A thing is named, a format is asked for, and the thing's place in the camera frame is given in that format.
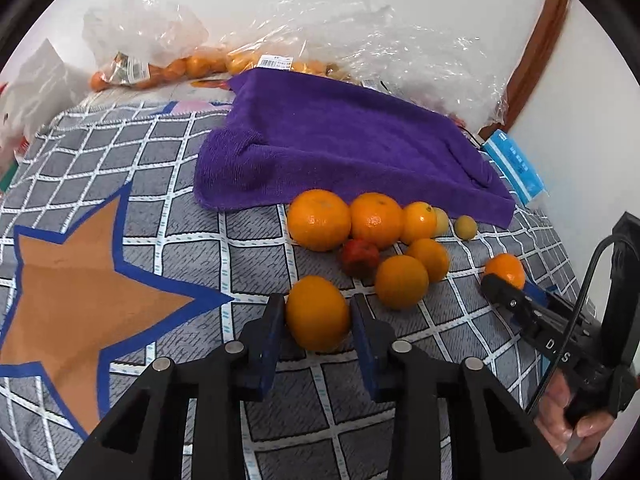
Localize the small round longan fruit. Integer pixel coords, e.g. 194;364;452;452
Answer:
454;214;477;240

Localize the small yellow-orange citrus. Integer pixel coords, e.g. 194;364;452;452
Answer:
400;202;437;245

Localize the small red apple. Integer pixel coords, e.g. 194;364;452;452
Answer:
338;238;380;280

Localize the large orange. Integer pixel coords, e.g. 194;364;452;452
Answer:
288;188;352;252
349;192;404;250

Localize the right hand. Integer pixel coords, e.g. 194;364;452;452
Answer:
535;370;615;463

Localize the blue tissue pack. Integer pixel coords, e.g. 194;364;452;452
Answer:
483;129;547;207

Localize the pale green-yellow small fruit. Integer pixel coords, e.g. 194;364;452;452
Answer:
434;207;449;237

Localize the grey checked star blanket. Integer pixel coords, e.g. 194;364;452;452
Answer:
1;102;578;479

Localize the purple towel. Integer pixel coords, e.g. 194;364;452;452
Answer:
193;68;515;228

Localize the large clear plastic bag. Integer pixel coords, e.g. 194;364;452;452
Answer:
221;0;508;133

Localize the white plastic bag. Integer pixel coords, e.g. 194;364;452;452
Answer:
1;40;90;174

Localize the clear bag of tangerines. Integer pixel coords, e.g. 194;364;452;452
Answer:
82;0;227;92

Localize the brown wooden door frame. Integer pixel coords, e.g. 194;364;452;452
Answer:
480;0;570;141

